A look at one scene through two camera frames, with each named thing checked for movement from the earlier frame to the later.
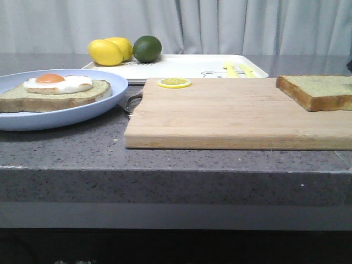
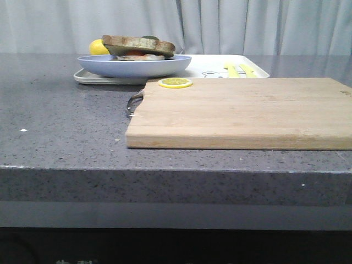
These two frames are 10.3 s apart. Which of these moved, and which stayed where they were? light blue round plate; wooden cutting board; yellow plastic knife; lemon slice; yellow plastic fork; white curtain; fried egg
Moved: fried egg; light blue round plate
Stayed: wooden cutting board; yellow plastic knife; yellow plastic fork; white curtain; lemon slice
